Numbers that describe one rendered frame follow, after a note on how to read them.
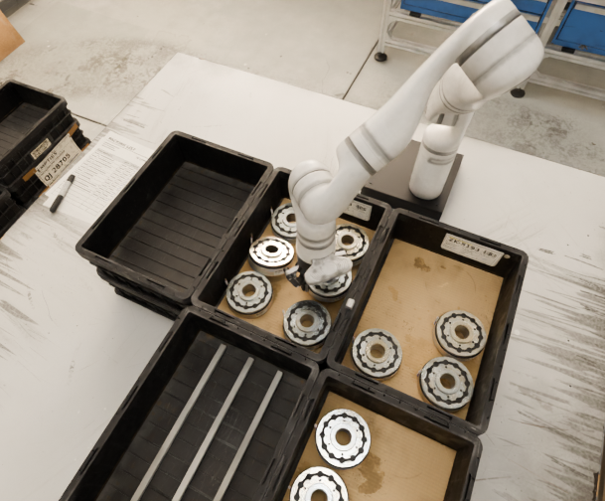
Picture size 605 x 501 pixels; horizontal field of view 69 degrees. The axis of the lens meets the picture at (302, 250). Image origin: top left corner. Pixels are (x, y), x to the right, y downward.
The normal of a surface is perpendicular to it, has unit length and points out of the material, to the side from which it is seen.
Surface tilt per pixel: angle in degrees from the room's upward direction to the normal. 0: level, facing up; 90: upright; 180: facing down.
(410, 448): 0
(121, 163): 0
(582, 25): 90
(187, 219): 0
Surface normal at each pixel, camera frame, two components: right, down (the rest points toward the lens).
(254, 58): -0.03, -0.51
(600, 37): -0.42, 0.79
